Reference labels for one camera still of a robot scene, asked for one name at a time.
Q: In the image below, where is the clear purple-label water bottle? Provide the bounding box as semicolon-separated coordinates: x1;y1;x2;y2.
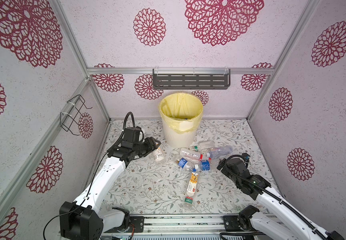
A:
205;146;233;160

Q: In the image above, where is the black corrugated cable hose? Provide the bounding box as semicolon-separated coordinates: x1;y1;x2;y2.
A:
121;111;136;136

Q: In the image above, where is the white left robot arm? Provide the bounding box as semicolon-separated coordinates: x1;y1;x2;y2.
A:
59;127;161;240

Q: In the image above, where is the white red-cap bottle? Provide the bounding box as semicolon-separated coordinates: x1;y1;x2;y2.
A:
180;148;211;161

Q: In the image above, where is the yellow plastic bin liner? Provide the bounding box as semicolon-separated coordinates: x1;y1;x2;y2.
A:
158;92;204;134

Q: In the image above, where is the grey metal wall shelf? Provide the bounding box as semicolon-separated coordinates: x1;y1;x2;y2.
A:
152;69;231;90

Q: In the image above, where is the cream ribbed waste bin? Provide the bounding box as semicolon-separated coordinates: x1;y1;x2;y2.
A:
162;116;202;148

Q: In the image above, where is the white sunflower-label bottle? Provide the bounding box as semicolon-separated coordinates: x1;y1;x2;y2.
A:
186;172;199;197

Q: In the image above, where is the clear orange-label bottle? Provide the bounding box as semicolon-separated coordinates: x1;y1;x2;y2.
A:
152;148;166;165

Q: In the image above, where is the small green-label clear bottle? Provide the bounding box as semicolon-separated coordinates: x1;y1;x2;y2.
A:
183;196;193;210

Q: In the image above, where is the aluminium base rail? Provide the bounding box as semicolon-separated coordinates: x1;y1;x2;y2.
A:
100;212;300;238

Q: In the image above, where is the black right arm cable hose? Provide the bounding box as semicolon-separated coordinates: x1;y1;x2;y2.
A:
225;154;330;240

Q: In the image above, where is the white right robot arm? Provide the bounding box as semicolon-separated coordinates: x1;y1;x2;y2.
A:
217;154;343;240

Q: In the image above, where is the clear green-cap bottle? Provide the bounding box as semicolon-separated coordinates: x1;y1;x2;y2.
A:
189;141;216;152

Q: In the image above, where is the black wire wall rack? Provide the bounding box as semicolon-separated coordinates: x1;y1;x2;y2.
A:
59;94;92;136

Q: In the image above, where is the clear blue-label blue-cap bottle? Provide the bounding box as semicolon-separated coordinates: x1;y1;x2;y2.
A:
194;160;214;172

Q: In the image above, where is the blue-label water bottle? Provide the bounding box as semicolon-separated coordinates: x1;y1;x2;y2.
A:
175;155;200;172

